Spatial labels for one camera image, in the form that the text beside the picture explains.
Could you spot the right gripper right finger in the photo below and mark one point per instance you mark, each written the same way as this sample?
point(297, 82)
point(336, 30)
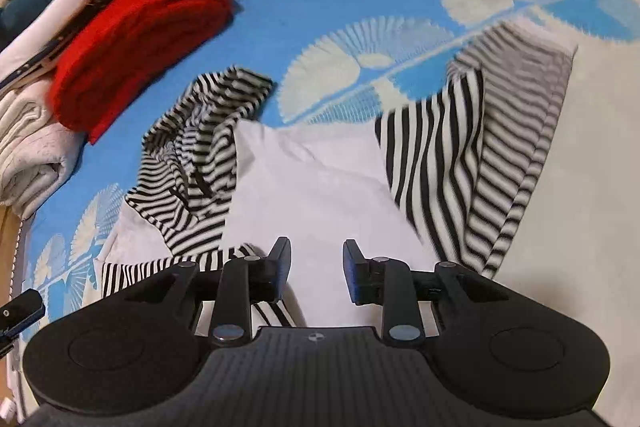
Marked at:
point(391, 284)

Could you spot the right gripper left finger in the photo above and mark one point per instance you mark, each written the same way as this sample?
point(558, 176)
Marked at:
point(241, 284)

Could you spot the striped black white hoodie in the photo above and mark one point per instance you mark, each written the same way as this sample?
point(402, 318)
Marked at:
point(446, 178)

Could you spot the cream folded blanket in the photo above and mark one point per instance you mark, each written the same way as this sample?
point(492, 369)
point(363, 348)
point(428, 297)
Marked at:
point(38, 154)

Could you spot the blue white fan-pattern bedsheet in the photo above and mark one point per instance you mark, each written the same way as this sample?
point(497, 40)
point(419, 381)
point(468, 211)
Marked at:
point(577, 247)

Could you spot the red folded blanket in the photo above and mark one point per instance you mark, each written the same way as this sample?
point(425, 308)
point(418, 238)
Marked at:
point(123, 49)

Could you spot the white folded blanket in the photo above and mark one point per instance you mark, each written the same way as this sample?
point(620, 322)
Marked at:
point(36, 49)

